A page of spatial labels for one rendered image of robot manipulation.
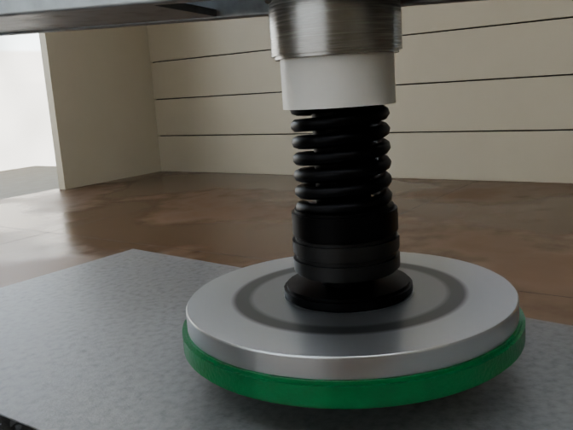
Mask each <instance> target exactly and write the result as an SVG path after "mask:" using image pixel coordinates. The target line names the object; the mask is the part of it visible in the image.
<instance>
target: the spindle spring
mask: <svg viewBox="0 0 573 430"><path fill-rule="evenodd" d="M364 107H368V110H367V111H362V112H357V113H345V114H339V115H331V116H323V117H315V118H307V119H295V120H294V121H293V122H292V123H291V129H292V130H293V131H294V132H301V131H322V130H331V129H338V128H345V127H351V126H358V125H366V124H368V128H365V129H360V130H354V131H342V132H335V133H327V134H318V135H301V136H296V137H294V138H293V139H292V145H293V147H294V148H297V149H314V148H334V147H342V146H348V145H354V144H360V143H365V142H369V146H366V147H361V148H352V149H346V150H339V151H330V152H320V153H314V151H304V152H297V153H296V154H295V155H294V156H293V162H294V163H295V164H296V165H297V166H306V167H302V168H299V169H297V170H296V171H295V172H294V174H293V176H294V178H295V180H296V181H299V182H301V184H299V185H298V186H297V188H295V195H296V196H297V197H298V198H300V199H303V200H301V201H299V202H298V203H297V205H296V209H297V210H298V211H300V212H305V213H309V214H319V215H342V214H352V213H360V212H369V211H373V210H376V209H379V208H381V207H382V206H385V205H386V204H388V203H389V202H390V201H391V199H392V192H391V190H390V189H389V188H388V186H389V185H390V184H391V181H392V178H391V174H390V173H389V172H387V171H386V170H388V169H389V168H390V167H391V159H390V158H389V156H388V155H386V154H387V153H388V152H389V150H390V149H391V144H390V141H388V140H386V139H385V138H384V137H385V136H387V135H388V134H389V133H390V127H389V125H388V124H387V123H386V122H384V121H382V120H385V119H387V117H388V116H389V114H390V111H389V108H388V107H387V106H385V105H374V106H364ZM364 107H342V108H327V109H309V110H290V112H291V114H293V115H296V116H311V114H312V113H326V112H334V111H341V110H347V109H354V108H364ZM361 160H369V162H370V163H366V164H361V165H357V166H346V167H339V168H329V169H315V166H324V165H335V164H343V163H350V162H356V161H361ZM365 177H370V179H372V180H368V181H365V182H361V183H352V184H345V185H337V186H325V187H316V186H315V184H316V183H334V182H343V181H350V180H356V179H361V178H365ZM368 194H371V195H374V196H371V197H368V198H364V199H360V200H350V201H343V202H334V203H309V202H308V201H307V200H332V199H342V198H350V197H356V196H361V195H368Z"/></svg>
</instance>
